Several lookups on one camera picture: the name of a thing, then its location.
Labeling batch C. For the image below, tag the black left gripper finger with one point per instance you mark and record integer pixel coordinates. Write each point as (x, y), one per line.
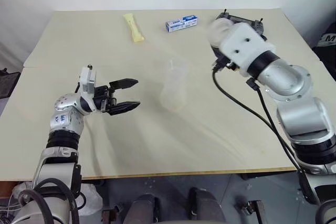
(126, 107)
(124, 83)

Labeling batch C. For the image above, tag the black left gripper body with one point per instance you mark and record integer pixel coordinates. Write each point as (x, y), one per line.
(103, 98)

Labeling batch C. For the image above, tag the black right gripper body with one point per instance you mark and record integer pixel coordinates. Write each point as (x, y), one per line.
(221, 62)

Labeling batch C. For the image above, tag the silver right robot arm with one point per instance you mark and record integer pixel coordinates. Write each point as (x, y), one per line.
(291, 79)

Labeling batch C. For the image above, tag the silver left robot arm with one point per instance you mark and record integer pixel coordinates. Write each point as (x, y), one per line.
(65, 129)

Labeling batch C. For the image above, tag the dark grey remote controller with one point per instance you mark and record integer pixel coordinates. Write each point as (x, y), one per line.
(256, 26)

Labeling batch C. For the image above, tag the pale yellow tube pouch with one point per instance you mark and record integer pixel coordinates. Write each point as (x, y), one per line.
(134, 28)

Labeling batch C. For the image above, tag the blue and white box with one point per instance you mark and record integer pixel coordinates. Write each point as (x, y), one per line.
(181, 23)

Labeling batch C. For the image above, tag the black stand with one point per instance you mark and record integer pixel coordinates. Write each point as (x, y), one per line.
(8, 82)

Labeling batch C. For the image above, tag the white plastic bag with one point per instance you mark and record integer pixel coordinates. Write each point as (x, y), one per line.
(90, 200)

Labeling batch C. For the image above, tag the dark rounded shape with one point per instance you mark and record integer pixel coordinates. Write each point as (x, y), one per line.
(207, 204)
(144, 208)

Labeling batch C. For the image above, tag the dark bag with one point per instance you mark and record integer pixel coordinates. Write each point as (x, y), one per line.
(326, 43)

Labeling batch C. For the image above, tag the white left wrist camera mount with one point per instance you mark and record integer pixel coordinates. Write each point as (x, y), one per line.
(88, 79)

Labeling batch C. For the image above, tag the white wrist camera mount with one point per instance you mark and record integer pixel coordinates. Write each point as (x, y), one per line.
(88, 79)
(242, 43)

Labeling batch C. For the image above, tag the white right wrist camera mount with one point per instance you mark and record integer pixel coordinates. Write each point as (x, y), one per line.
(242, 43)

